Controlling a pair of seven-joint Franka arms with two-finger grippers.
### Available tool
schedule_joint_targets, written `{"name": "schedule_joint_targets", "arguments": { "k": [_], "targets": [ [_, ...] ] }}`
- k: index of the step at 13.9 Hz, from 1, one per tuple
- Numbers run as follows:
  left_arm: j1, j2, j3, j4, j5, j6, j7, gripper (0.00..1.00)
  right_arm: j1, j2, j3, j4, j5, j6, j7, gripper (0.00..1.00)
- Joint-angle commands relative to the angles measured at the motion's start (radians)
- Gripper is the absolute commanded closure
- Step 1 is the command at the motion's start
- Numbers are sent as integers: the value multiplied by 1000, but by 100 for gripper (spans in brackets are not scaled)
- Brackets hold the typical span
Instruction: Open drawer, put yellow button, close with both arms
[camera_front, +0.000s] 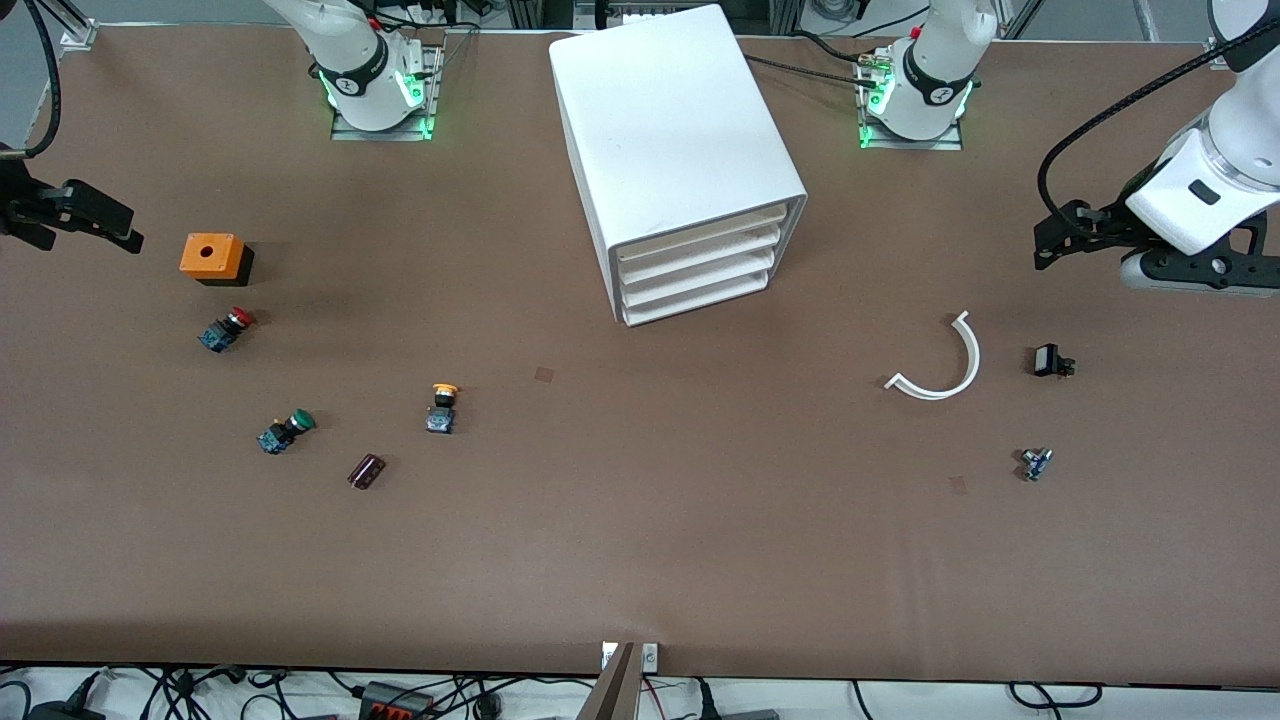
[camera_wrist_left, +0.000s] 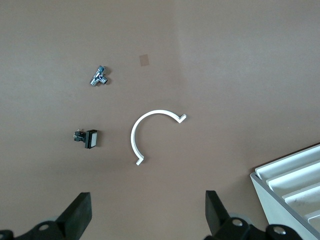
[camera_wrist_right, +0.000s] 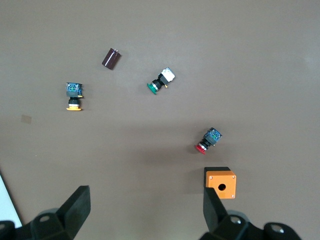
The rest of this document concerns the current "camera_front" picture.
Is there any white plastic drawer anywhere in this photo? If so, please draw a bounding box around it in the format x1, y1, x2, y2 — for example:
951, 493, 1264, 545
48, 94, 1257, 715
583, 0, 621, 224
620, 250, 777, 306
623, 270, 771, 327
618, 228, 783, 286
614, 203, 793, 265

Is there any red push button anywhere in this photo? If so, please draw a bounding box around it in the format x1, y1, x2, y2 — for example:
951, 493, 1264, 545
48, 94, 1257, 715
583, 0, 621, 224
198, 307, 257, 353

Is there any green push button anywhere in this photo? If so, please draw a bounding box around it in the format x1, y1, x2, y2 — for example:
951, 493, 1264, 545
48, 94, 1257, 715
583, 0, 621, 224
258, 408, 317, 456

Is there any white drawer cabinet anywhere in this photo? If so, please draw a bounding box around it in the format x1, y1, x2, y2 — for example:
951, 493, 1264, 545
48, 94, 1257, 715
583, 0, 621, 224
548, 4, 809, 328

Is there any orange box with hole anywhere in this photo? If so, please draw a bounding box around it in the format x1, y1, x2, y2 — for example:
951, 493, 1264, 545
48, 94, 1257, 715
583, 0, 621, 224
179, 233, 255, 288

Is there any white curved plastic strip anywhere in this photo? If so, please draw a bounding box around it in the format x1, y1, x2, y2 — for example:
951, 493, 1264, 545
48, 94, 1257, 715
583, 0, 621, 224
884, 310, 982, 401

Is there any black orange power strip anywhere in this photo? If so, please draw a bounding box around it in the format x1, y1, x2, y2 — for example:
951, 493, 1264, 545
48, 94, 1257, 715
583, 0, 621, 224
358, 681, 438, 720

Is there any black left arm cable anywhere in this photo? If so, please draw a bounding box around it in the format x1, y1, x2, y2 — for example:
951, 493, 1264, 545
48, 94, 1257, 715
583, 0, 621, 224
1037, 45, 1280, 226

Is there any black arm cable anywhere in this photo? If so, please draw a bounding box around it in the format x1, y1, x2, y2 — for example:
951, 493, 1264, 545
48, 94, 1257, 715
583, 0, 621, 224
18, 0, 63, 159
1037, 45, 1280, 226

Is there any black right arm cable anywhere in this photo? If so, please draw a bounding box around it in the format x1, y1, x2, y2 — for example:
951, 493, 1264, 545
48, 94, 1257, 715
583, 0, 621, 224
18, 0, 63, 159

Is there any black braided table cable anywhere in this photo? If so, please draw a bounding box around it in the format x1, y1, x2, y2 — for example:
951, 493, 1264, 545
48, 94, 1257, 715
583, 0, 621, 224
745, 55, 881, 89

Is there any wooden post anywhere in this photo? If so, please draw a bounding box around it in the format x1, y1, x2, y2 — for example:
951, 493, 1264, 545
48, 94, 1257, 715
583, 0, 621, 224
577, 642, 641, 720

